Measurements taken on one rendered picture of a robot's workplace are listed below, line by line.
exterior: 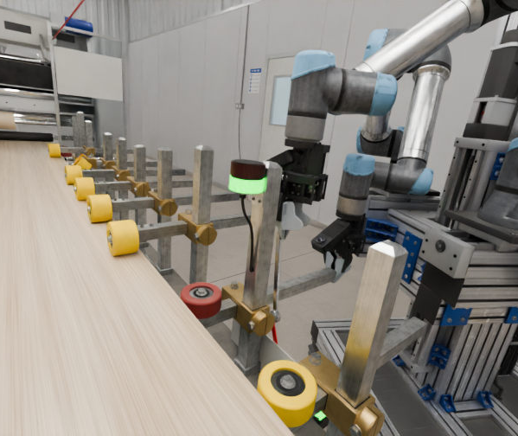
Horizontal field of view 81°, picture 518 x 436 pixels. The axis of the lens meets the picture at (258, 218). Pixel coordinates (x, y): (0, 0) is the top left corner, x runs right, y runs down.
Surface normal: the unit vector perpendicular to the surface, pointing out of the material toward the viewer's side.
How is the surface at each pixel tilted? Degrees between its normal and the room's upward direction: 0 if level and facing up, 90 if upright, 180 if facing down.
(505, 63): 90
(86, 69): 90
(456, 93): 90
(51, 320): 0
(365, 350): 90
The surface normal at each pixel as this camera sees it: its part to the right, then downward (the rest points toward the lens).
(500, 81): -0.57, 0.20
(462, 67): -0.76, 0.12
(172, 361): 0.10, -0.95
